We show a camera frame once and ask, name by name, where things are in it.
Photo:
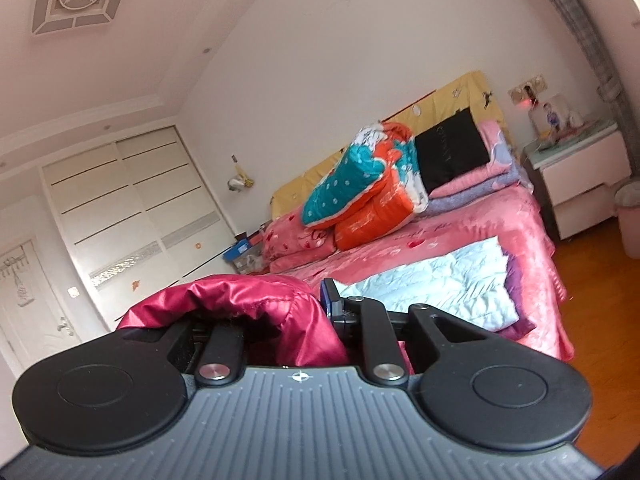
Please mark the teal orange folded quilt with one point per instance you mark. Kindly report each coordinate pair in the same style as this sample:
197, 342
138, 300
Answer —
374, 190

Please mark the pink plush bed cover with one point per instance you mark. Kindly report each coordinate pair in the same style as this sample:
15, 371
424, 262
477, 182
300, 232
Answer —
512, 215

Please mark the yellow headboard cover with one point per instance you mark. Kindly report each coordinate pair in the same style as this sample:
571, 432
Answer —
469, 92

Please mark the blue storage box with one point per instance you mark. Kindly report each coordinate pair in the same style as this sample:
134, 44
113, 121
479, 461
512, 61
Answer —
245, 257

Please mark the light blue down jacket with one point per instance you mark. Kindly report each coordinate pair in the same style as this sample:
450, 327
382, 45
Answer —
467, 283

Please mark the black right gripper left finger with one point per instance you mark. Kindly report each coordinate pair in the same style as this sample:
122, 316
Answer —
182, 354

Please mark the purple down jacket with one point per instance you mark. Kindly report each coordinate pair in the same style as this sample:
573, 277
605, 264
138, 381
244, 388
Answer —
513, 284

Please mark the magenta shiny down jacket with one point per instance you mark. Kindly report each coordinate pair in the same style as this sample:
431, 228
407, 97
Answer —
303, 335

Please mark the photo frame on nightstand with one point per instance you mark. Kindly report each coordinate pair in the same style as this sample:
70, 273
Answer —
550, 116

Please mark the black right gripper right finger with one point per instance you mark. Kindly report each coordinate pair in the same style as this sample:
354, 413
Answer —
389, 347

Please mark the pink waste bin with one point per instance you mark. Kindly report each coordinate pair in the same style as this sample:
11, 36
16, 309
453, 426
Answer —
627, 207

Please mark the pink lilac folded bedding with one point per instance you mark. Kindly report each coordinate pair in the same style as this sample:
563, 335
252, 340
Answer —
502, 171

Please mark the pink folded blanket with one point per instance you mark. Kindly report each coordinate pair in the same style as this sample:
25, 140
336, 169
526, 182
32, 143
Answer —
288, 244

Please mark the white bedside table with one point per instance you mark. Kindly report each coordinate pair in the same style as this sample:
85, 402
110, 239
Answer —
575, 180

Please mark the grey curtain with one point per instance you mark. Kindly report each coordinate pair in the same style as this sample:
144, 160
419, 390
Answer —
610, 88

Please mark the white room door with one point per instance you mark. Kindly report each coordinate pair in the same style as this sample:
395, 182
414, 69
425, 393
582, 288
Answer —
33, 322

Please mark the white sliding wardrobe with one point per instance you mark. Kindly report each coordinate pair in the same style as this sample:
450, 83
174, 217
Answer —
136, 217

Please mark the wall hanging ornament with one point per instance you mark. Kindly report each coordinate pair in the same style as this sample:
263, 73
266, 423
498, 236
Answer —
240, 181

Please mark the wall socket with red light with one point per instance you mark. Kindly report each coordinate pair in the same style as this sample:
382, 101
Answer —
526, 94

